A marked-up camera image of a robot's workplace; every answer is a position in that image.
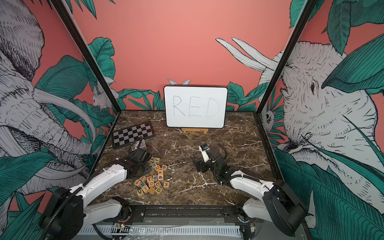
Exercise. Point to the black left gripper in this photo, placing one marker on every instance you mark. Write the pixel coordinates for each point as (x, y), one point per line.
(148, 167)

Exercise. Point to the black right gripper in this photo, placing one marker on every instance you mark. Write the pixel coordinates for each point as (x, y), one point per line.
(199, 163)

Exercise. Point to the wooden block green D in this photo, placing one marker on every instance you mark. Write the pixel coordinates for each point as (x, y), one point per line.
(159, 190)

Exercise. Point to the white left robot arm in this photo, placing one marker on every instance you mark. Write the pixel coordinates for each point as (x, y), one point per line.
(70, 210)

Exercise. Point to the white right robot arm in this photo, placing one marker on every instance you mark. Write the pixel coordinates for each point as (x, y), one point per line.
(274, 202)

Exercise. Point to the playing card deck box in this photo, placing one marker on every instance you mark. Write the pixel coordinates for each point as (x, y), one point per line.
(141, 144)

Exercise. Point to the wooden block brown I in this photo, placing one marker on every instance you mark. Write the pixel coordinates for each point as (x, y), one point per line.
(145, 188)

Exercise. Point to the black white chessboard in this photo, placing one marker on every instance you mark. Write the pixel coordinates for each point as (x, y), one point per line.
(127, 136)

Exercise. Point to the wooden block green V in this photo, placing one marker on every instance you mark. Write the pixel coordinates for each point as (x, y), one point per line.
(140, 193)

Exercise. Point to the wooden block orange K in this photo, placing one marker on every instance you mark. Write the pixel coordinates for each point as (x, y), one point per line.
(166, 185)

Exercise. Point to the wooden easel stand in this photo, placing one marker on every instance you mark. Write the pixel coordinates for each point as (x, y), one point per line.
(200, 130)

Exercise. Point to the white dry-erase board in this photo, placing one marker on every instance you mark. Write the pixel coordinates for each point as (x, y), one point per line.
(195, 107)

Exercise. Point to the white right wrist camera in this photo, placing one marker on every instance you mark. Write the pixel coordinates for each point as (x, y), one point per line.
(204, 149)

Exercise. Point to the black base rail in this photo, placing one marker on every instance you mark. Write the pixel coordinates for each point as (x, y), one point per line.
(230, 214)

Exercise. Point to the white slotted cable duct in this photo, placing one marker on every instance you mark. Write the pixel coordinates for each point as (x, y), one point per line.
(133, 231)

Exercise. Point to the black enclosure frame post left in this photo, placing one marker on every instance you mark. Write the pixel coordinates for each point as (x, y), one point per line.
(64, 12)

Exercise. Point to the black enclosure frame post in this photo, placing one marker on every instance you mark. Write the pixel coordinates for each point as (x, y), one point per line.
(297, 31)
(64, 12)

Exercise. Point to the black enclosure frame post right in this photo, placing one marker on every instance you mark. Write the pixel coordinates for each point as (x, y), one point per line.
(297, 31)

